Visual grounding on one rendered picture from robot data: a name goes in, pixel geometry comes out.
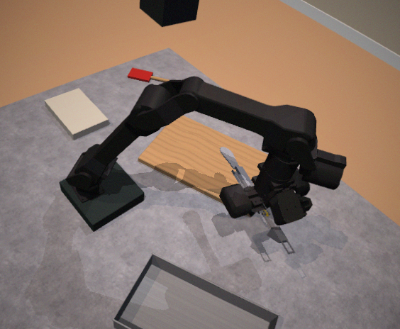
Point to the red spatula with wooden handle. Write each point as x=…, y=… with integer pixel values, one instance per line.
x=144, y=75

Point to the beige flat rectangular slab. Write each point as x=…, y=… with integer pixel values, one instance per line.
x=76, y=113

